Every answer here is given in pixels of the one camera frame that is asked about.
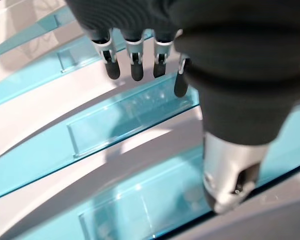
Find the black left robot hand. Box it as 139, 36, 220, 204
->
64, 0, 300, 215

